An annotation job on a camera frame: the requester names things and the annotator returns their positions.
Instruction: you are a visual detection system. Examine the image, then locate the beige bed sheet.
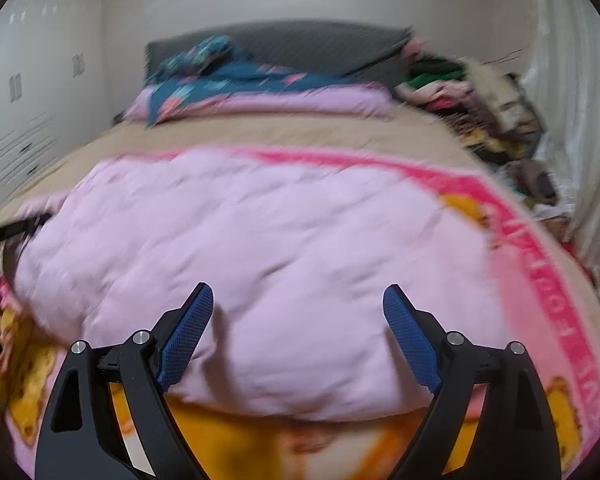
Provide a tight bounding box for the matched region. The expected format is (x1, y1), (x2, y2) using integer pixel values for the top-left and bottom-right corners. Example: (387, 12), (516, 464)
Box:
(0, 110), (488, 235)

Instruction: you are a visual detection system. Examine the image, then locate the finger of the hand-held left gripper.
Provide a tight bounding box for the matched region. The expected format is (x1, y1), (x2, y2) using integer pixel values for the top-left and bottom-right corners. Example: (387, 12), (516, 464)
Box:
(0, 212), (51, 243)

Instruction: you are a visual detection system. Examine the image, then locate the blue floral pink quilt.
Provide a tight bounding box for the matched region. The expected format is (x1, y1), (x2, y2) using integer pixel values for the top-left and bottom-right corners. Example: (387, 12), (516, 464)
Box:
(122, 35), (397, 128)

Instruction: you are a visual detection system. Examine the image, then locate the pink printed blanket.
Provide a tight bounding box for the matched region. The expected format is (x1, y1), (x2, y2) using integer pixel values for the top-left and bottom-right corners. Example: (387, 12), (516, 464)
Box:
(0, 146), (600, 480)

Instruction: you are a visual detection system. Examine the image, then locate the pink quilted jacket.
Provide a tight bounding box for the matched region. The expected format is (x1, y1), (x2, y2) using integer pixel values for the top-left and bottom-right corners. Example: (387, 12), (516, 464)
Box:
(12, 152), (503, 423)

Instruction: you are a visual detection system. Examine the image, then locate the grey headboard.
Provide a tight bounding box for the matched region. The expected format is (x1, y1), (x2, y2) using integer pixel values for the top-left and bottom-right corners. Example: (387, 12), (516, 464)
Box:
(145, 20), (415, 86)

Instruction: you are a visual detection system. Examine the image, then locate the white wardrobe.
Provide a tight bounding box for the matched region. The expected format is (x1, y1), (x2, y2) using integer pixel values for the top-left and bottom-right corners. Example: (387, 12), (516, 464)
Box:
(0, 0), (117, 201)

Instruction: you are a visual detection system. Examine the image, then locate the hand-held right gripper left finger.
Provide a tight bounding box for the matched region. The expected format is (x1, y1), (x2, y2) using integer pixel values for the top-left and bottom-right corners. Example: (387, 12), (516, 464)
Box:
(34, 282), (215, 480)

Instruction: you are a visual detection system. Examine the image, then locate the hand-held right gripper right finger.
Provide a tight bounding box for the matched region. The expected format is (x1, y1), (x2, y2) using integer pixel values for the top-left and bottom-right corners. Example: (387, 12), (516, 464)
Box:
(383, 283), (563, 480)

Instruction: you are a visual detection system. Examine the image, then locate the white curtain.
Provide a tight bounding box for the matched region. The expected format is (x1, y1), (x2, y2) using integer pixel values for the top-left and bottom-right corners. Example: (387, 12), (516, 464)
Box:
(522, 0), (600, 303)

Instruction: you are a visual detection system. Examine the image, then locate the pile of clothes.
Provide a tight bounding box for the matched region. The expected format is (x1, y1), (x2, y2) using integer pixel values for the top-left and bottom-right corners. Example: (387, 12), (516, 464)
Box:
(395, 39), (581, 243)

